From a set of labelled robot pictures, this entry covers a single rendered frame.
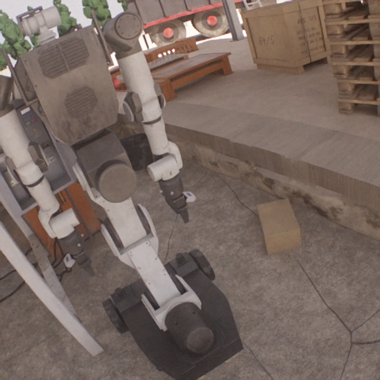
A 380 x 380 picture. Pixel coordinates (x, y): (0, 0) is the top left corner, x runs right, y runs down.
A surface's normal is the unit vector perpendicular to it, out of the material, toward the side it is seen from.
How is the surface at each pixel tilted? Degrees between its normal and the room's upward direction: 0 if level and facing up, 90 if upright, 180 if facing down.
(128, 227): 86
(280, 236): 90
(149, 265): 60
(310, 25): 90
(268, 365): 0
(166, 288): 46
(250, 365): 0
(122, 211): 100
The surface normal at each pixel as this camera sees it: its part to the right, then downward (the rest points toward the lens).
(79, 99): 0.51, 0.56
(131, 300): 0.11, -0.32
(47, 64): 0.45, 0.36
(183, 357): -0.29, -0.81
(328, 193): -0.69, -0.32
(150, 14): 0.01, 0.54
